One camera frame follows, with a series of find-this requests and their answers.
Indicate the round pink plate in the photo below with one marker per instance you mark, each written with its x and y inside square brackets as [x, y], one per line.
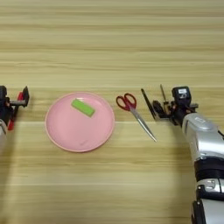
[75, 131]

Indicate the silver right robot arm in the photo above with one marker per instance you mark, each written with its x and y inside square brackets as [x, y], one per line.
[204, 140]

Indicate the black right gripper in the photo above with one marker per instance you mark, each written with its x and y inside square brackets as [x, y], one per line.
[178, 112]

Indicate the red marker pen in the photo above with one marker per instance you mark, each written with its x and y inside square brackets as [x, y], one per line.
[19, 96]

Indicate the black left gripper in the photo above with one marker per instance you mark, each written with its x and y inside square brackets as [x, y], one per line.
[7, 109]

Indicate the green rectangular block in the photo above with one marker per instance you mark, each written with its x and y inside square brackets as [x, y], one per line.
[83, 108]

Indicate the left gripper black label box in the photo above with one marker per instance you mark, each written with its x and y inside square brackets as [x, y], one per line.
[2, 91]

